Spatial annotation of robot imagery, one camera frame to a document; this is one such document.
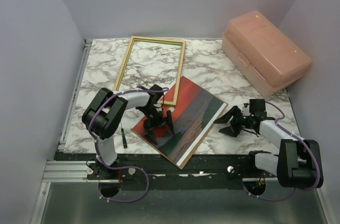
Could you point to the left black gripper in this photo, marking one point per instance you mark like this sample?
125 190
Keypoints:
162 121

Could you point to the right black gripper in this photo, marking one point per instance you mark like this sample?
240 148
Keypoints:
232 130

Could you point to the green wooden picture frame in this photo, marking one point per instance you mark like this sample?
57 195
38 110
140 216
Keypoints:
148 61

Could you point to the sunset photo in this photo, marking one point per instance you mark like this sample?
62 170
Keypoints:
192 117

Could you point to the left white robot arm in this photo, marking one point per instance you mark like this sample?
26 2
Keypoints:
104 114

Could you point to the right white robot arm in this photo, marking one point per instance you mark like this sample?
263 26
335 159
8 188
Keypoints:
298 162

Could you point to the small green screwdriver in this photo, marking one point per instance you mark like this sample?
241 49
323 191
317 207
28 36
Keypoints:
125 145

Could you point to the pink plastic storage box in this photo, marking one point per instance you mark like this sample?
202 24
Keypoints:
266 57

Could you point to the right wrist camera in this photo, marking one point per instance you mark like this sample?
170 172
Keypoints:
255 107

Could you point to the aluminium rail frame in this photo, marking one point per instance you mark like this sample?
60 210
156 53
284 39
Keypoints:
58 146

